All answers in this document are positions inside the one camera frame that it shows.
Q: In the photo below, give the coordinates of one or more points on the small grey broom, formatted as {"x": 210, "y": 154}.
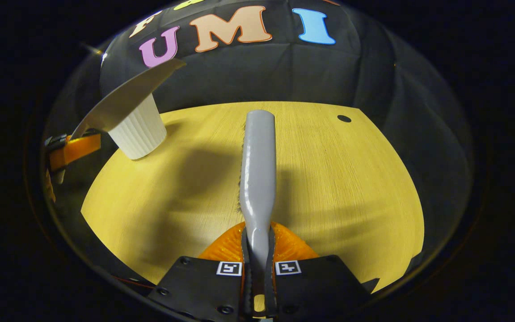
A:
{"x": 257, "y": 170}

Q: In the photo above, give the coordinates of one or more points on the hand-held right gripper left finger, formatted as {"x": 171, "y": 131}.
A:
{"x": 195, "y": 286}

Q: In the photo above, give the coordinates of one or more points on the white ribbed garbage bin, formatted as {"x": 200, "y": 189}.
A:
{"x": 143, "y": 132}

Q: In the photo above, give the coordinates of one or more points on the yellow wooden desktop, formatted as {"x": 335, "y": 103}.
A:
{"x": 351, "y": 188}

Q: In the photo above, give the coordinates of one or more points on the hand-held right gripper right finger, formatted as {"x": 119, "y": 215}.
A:
{"x": 320, "y": 286}

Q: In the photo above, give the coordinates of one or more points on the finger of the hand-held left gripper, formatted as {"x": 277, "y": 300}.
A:
{"x": 78, "y": 150}

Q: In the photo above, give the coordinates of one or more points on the grey plastic dustpan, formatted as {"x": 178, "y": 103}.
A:
{"x": 123, "y": 100}

